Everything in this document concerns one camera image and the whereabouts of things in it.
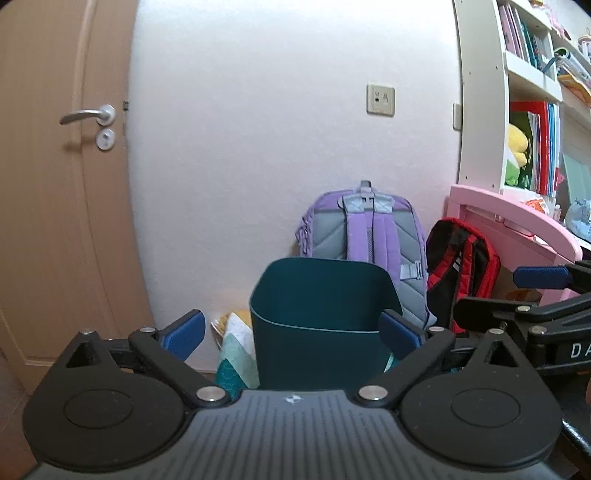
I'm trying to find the white bookshelf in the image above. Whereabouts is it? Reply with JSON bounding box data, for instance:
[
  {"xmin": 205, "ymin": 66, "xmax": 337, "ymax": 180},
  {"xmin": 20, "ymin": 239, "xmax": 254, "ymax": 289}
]
[{"xmin": 454, "ymin": 1, "xmax": 590, "ymax": 201}]

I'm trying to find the wooden door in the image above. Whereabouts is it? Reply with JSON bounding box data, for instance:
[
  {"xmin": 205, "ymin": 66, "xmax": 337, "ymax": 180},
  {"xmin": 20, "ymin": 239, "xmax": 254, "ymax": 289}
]
[{"xmin": 1, "ymin": 1, "xmax": 153, "ymax": 391}]

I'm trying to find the beige wall socket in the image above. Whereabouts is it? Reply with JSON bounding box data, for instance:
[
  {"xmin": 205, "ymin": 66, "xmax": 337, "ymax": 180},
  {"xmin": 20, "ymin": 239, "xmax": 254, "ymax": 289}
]
[{"xmin": 367, "ymin": 84, "xmax": 396, "ymax": 117}]

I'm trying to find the yellow green plush toy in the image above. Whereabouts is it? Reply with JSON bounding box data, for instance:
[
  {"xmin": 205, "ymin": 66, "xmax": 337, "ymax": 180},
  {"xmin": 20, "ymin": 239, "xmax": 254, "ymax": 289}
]
[{"xmin": 505, "ymin": 123, "xmax": 529, "ymax": 186}]

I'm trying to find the teal cream quilted blanket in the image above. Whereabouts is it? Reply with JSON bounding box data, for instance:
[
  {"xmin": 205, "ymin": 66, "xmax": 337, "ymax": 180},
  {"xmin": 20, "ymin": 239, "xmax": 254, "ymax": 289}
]
[{"xmin": 214, "ymin": 315, "xmax": 260, "ymax": 398}]

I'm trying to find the red black backpack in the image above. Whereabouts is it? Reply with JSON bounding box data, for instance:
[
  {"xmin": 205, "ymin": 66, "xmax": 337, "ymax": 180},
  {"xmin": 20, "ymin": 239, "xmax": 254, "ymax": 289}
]
[{"xmin": 426, "ymin": 217, "xmax": 501, "ymax": 336}]

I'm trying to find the silver door handle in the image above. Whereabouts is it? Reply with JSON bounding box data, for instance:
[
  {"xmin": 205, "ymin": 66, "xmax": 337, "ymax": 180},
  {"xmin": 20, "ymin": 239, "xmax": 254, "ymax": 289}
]
[{"xmin": 59, "ymin": 104, "xmax": 116, "ymax": 152}]

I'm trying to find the dark teal trash bin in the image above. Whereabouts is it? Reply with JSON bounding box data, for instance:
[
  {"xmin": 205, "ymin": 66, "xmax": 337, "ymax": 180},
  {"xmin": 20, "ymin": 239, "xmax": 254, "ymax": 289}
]
[{"xmin": 249, "ymin": 257, "xmax": 402, "ymax": 391}]

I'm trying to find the purple grey backpack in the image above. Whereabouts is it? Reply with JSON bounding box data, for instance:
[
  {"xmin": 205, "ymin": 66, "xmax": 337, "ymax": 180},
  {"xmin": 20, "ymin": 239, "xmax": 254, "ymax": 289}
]
[{"xmin": 295, "ymin": 180, "xmax": 437, "ymax": 328}]

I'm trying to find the red books row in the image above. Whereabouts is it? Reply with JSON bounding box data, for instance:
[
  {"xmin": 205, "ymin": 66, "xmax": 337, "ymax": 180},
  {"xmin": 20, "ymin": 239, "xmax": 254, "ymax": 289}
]
[{"xmin": 509, "ymin": 101, "xmax": 561, "ymax": 198}]

